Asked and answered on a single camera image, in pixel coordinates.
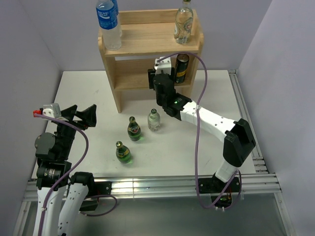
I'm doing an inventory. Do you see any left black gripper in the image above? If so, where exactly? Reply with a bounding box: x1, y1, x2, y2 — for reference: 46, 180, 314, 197
55, 104, 96, 159

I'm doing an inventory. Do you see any black can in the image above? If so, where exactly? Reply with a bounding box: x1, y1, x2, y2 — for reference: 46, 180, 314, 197
175, 53, 189, 84

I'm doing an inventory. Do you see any clear glass bottle green cap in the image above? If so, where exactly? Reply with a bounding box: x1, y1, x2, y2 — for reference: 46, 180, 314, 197
174, 0, 193, 44

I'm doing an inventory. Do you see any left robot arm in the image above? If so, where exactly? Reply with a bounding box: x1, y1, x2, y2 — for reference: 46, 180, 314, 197
33, 103, 97, 236

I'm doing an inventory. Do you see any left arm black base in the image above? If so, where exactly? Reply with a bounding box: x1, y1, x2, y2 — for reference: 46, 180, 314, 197
80, 181, 112, 212

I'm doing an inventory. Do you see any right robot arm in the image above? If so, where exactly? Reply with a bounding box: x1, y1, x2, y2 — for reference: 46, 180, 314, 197
148, 69, 256, 192

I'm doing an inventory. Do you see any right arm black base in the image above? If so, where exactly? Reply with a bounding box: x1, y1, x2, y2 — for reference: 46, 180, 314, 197
198, 176, 241, 194

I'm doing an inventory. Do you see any wooden two-tier shelf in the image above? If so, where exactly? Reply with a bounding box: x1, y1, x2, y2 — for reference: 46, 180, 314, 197
98, 9, 204, 113

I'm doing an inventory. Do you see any clear glass bottle on table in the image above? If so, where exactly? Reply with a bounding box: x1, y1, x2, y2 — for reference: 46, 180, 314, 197
148, 109, 160, 132

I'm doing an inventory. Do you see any green glass bottle rear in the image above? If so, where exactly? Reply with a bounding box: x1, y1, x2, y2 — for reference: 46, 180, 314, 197
127, 116, 142, 141

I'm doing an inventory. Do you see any green glass bottle front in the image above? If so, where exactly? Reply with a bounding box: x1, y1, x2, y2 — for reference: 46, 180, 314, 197
116, 141, 132, 164

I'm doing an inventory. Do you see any rear Pocari Sweat water bottle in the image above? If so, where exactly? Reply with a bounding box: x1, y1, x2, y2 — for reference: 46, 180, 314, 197
112, 0, 122, 36

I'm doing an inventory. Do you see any pocari sweat water bottle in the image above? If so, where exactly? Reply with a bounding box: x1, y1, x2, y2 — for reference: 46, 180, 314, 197
95, 0, 122, 51
112, 0, 122, 36

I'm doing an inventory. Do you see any front Pocari Sweat water bottle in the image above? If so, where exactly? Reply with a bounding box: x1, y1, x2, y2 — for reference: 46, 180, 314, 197
95, 0, 122, 51

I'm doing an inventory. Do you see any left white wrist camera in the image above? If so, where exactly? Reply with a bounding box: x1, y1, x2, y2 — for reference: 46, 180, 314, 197
33, 103, 62, 118

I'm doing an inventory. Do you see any aluminium frame front rail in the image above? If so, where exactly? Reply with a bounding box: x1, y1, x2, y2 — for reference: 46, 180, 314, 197
23, 173, 283, 201

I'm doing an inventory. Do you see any aluminium frame rail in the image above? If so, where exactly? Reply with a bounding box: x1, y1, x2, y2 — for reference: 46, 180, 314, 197
23, 173, 283, 201
228, 70, 270, 174

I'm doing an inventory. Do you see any aluminium frame right rail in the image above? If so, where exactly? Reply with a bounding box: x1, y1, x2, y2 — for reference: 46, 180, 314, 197
228, 70, 270, 174

